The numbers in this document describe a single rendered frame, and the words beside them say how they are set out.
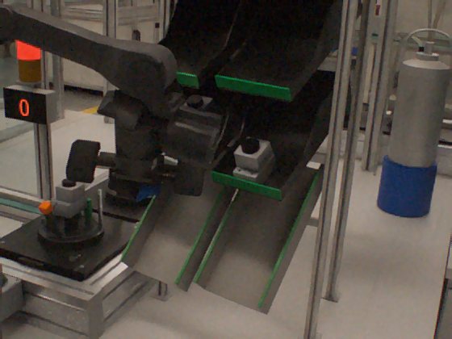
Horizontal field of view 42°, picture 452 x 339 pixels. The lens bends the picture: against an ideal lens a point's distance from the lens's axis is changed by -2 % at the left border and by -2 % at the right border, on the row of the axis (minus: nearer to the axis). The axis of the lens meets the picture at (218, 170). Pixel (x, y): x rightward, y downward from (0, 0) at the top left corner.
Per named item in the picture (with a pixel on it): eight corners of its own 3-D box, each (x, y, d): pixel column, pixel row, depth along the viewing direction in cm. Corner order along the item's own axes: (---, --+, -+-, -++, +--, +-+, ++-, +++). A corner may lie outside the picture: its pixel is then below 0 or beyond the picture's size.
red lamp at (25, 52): (31, 60, 129) (29, 38, 127) (13, 58, 131) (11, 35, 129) (45, 57, 133) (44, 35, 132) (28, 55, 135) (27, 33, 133)
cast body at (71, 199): (69, 219, 121) (68, 187, 119) (52, 214, 123) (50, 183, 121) (93, 204, 129) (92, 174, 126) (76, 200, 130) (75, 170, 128)
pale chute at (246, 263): (267, 315, 99) (259, 307, 96) (202, 289, 106) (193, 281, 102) (330, 173, 108) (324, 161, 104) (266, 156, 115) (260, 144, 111)
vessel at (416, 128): (433, 171, 164) (457, 34, 151) (382, 162, 169) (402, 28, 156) (437, 157, 176) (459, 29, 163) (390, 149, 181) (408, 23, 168)
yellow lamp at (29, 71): (31, 83, 131) (31, 60, 129) (14, 80, 133) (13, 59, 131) (46, 79, 135) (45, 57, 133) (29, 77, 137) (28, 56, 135)
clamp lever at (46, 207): (56, 236, 120) (45, 208, 115) (48, 233, 121) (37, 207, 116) (66, 223, 123) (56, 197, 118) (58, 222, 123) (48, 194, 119)
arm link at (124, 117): (91, 108, 70) (165, 131, 69) (110, 74, 73) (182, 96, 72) (94, 143, 75) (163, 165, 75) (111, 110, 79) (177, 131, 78)
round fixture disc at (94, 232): (78, 256, 118) (78, 247, 118) (23, 240, 123) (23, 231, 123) (117, 229, 130) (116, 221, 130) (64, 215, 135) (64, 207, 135)
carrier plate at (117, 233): (85, 282, 113) (84, 273, 112) (-11, 253, 122) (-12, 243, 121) (148, 234, 134) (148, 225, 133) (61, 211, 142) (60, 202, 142)
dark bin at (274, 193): (281, 202, 94) (275, 167, 89) (212, 182, 101) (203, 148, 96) (351, 101, 110) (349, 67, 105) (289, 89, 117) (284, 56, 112)
